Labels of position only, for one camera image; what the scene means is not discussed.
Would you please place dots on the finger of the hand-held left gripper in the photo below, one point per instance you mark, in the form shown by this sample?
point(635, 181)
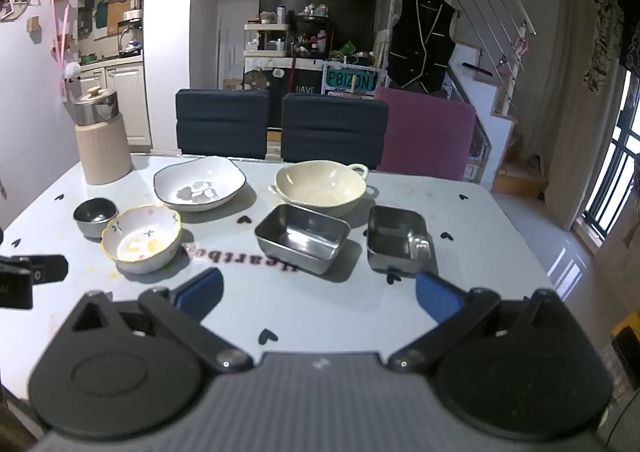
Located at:
point(47, 269)

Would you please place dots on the beige canister with metal lid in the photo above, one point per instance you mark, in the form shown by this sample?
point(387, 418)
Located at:
point(102, 146)

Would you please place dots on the dark patterned hanging cloth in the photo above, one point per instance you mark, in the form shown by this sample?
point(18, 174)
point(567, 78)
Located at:
point(607, 31)

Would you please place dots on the small steel bowl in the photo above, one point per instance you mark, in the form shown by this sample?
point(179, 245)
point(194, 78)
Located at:
point(94, 214)

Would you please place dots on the metal stair railing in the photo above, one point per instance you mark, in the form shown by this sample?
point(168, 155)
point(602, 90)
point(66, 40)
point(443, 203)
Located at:
point(495, 6)

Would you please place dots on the black vest with white trim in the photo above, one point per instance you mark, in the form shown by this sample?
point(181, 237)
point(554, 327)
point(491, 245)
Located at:
point(420, 41)

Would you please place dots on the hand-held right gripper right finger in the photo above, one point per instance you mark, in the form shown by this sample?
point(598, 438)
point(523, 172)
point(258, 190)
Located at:
point(437, 299)

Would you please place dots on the white kitchen base cabinets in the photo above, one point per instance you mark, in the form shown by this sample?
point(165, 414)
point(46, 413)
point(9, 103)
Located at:
point(120, 96)

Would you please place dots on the black window grille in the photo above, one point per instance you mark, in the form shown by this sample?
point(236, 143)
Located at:
point(612, 171)

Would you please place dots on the white plate with dark rim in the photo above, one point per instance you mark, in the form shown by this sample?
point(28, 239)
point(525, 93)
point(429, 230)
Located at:
point(200, 182)

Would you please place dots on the rectangular steel tray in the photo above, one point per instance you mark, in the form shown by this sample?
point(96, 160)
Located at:
point(300, 239)

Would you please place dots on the floral yellow-rimmed bowl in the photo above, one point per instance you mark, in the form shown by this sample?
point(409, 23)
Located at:
point(142, 239)

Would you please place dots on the teal sign box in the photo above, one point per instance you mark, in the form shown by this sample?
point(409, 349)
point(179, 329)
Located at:
point(349, 80)

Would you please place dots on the beige curtain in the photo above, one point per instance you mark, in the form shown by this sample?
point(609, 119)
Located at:
point(570, 106)

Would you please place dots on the pink hanging ribbon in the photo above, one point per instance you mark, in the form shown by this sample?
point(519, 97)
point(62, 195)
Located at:
point(62, 41)

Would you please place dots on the cluttered storage shelf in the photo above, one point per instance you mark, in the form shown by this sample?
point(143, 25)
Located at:
point(287, 36)

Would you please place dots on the pink chair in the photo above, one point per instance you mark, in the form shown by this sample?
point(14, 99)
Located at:
point(425, 136)

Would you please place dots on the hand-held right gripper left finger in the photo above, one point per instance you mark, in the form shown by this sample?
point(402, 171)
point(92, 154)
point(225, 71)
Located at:
point(200, 289)

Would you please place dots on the dark grey chair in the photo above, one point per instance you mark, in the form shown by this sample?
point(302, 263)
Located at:
point(335, 129)
point(222, 124)

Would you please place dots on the wooden staircase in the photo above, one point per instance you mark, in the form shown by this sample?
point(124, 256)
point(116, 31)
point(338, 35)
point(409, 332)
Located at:
point(522, 166)

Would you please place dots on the steel tray with compartment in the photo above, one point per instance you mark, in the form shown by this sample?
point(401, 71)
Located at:
point(392, 242)

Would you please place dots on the yellow box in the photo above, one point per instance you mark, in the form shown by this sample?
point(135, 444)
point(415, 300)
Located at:
point(627, 337)

